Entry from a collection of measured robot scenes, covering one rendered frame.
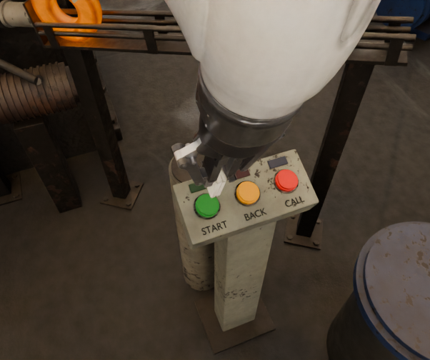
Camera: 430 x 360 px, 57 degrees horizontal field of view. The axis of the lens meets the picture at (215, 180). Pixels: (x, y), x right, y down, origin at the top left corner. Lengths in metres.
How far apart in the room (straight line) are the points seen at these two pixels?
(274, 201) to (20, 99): 0.71
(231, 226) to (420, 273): 0.41
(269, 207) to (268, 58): 0.49
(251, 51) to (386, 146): 1.52
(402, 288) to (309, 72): 0.67
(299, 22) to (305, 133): 1.48
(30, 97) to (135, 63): 0.99
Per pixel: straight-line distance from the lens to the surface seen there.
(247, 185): 0.68
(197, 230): 0.66
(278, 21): 0.21
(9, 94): 1.13
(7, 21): 1.10
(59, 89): 1.12
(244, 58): 0.23
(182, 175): 0.82
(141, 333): 1.22
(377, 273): 0.86
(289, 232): 1.36
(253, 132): 0.32
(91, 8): 0.96
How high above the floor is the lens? 1.15
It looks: 51 degrees down
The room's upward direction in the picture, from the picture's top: straight up
